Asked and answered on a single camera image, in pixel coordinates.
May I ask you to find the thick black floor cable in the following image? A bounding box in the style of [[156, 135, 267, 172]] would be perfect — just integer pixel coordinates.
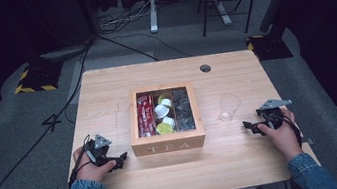
[[0, 39, 116, 189]]

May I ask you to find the round table cable grommet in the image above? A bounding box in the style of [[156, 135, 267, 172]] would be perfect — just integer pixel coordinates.
[[199, 63, 213, 75]]

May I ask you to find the yellow black striped stand base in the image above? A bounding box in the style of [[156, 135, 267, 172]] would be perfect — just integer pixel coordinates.
[[10, 58, 68, 97], [244, 29, 295, 65]]

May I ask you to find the lime green lid capsule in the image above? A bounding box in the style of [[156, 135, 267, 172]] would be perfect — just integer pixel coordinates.
[[155, 120, 174, 137], [155, 93, 168, 105]]

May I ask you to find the left hand-held gripper cable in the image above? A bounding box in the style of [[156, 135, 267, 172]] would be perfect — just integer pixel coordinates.
[[61, 133, 99, 189]]

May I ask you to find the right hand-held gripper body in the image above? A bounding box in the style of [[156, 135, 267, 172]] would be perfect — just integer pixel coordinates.
[[253, 95, 297, 133]]

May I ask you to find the right hand-held gripper cable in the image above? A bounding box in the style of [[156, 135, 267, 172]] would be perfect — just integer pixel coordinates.
[[261, 107, 304, 154]]

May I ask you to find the thin black floor cable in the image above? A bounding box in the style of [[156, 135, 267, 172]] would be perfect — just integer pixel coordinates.
[[96, 20, 193, 71]]

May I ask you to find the stack of red tea packets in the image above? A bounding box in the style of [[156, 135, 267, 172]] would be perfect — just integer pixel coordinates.
[[132, 92, 159, 139]]

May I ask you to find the pile of dark tea packets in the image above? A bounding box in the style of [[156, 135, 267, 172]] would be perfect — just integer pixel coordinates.
[[170, 86, 196, 133]]

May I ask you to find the wooden tea box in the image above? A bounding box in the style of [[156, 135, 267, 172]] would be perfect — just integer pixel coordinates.
[[122, 78, 209, 159]]

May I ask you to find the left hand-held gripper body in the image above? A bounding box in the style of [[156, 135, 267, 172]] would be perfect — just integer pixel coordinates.
[[82, 131, 116, 170]]

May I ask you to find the white desk frame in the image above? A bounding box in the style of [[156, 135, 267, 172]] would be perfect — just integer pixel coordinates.
[[145, 0, 237, 37]]

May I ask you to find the person's left hand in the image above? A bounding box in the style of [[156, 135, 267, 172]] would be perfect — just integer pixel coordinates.
[[70, 140, 121, 187]]

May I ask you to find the hand-held gripper cable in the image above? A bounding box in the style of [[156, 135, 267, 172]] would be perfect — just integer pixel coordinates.
[[261, 107, 304, 154], [61, 133, 99, 189]]

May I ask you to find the clear glass cup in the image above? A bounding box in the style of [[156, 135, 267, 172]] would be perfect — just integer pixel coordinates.
[[214, 91, 245, 123]]

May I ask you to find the person's right hand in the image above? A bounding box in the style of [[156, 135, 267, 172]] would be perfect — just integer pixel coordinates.
[[254, 106, 306, 166]]

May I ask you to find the white capsule cup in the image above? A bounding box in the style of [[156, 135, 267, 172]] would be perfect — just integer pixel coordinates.
[[159, 97, 173, 110], [161, 115, 177, 131], [153, 103, 172, 121]]

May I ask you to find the bundle of floor cables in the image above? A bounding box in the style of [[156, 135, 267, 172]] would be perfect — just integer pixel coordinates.
[[94, 0, 160, 37]]

